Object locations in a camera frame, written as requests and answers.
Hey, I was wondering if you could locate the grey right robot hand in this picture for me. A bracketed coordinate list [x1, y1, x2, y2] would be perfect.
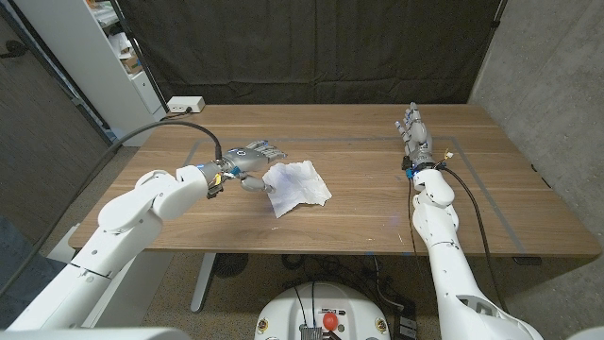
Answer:
[394, 101, 435, 166]

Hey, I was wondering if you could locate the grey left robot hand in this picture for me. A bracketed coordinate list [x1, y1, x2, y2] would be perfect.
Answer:
[219, 139, 288, 194]

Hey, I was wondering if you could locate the white paper towel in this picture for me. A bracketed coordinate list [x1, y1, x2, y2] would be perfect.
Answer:
[261, 160, 333, 219]

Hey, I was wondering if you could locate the white power strip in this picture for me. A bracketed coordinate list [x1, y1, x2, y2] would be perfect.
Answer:
[167, 95, 207, 114]

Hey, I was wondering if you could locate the black round floor object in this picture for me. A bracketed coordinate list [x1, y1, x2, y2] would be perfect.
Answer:
[211, 253, 250, 279]

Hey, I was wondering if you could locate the black backdrop curtain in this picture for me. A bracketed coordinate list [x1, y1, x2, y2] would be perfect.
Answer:
[115, 0, 504, 106]

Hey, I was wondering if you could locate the white table leg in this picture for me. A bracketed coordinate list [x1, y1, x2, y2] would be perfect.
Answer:
[190, 252, 218, 314]

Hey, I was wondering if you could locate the black backdrop stand pole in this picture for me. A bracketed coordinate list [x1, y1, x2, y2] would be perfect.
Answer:
[109, 0, 171, 114]

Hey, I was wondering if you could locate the small cardboard box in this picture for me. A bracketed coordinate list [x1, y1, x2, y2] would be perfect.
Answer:
[120, 55, 143, 75]

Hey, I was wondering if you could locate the white robot torso base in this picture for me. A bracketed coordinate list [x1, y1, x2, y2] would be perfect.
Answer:
[254, 281, 392, 340]

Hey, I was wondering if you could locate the white shelf cabinet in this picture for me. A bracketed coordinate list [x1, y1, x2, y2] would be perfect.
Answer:
[13, 0, 166, 147]

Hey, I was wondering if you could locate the black floor power strip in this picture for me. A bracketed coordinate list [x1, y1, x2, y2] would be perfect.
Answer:
[394, 301, 419, 340]

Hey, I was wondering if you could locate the black power strip cord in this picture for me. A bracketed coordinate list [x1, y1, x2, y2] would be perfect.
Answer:
[159, 107, 193, 124]

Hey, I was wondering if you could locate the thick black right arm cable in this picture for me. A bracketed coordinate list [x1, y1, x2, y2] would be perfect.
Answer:
[441, 164, 509, 313]

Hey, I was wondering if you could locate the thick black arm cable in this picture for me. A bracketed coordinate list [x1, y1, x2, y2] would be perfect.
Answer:
[441, 164, 509, 313]
[0, 120, 224, 297]

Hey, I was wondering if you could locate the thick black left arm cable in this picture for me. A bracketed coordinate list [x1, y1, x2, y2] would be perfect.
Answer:
[0, 120, 224, 297]

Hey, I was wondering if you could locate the black door handle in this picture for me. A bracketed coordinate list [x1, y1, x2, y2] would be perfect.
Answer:
[0, 40, 29, 60]

